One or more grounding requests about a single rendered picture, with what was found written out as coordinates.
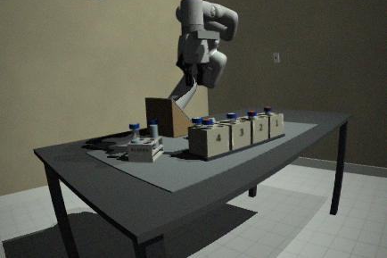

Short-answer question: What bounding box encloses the cream bucket adapter with holes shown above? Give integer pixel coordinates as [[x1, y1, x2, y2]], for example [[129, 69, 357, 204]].
[[257, 112, 283, 138], [236, 116, 268, 144], [213, 120, 251, 150], [188, 124, 229, 157]]

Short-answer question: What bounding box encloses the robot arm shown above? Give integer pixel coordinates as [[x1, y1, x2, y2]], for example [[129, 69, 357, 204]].
[[169, 0, 238, 110]]

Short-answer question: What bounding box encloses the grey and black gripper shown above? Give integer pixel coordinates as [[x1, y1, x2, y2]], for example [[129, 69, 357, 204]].
[[176, 33, 211, 87]]

